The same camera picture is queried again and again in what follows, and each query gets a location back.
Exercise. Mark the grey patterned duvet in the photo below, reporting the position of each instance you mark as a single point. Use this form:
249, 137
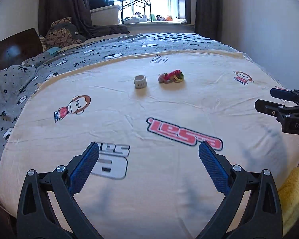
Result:
20, 80

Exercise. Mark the dark curtain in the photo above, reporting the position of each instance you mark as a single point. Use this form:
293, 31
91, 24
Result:
50, 11
207, 17

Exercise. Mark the left dark curtain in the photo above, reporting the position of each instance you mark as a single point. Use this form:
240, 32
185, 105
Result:
50, 11

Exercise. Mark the dark wooden headboard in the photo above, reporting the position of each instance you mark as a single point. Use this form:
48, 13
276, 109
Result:
19, 47

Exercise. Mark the yellow fluffy towel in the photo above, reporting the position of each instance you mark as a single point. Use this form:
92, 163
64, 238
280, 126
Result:
289, 200

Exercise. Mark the windowsill toy figures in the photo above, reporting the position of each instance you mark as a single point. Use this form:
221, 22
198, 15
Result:
137, 17

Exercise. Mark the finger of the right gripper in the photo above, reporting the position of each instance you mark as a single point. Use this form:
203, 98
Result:
289, 95
273, 109

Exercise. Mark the cream cartoon bed sheet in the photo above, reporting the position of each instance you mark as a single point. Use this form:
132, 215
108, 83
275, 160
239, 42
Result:
149, 181

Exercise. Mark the dark blue clothes pile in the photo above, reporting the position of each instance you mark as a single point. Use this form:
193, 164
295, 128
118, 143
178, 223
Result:
95, 4

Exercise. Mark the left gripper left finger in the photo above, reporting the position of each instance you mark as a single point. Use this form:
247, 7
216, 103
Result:
36, 217

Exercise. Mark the black folding rack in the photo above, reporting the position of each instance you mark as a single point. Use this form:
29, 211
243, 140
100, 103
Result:
124, 4

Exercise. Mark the white tape roll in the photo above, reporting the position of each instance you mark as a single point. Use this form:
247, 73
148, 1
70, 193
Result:
140, 81

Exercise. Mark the right dark curtain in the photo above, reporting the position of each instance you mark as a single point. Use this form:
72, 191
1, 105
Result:
207, 17

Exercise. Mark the brown patterned pillow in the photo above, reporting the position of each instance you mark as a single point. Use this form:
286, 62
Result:
63, 33

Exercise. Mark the teal small item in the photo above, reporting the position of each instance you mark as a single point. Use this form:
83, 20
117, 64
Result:
53, 51

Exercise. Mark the white storage box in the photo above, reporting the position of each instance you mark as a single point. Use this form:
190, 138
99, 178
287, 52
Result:
105, 15

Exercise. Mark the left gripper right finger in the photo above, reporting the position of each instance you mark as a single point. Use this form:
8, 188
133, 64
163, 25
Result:
262, 217

